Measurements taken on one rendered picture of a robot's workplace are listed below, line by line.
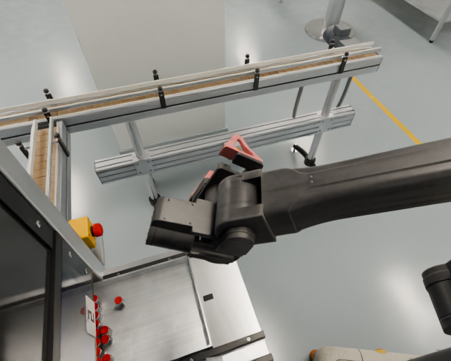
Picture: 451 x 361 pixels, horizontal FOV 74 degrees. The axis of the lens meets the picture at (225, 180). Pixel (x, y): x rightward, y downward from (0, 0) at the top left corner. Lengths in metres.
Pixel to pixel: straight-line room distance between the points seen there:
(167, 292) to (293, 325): 1.04
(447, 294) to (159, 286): 0.70
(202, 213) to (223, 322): 0.58
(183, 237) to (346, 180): 0.20
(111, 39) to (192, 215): 1.67
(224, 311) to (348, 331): 1.11
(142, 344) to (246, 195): 0.67
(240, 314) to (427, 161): 0.71
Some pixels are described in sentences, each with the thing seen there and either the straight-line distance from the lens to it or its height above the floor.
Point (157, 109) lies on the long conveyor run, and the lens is 1.48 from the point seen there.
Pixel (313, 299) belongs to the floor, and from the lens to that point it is 1.93.
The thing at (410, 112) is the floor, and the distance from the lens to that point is 3.29.
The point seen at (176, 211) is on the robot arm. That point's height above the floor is 1.47.
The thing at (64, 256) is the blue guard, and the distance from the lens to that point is 0.76.
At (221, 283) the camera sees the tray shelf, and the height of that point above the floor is 0.88.
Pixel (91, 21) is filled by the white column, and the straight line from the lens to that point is 1.94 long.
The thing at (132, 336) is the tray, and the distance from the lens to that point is 0.95.
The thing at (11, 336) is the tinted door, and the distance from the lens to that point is 0.56.
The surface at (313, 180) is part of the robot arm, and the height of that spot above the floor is 1.53.
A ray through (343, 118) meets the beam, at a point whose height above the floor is 0.51.
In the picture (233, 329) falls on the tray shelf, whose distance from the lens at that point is 0.92.
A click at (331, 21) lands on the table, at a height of 0.15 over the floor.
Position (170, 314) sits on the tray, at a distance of 0.94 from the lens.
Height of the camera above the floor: 1.78
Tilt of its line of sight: 52 degrees down
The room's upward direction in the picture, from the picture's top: straight up
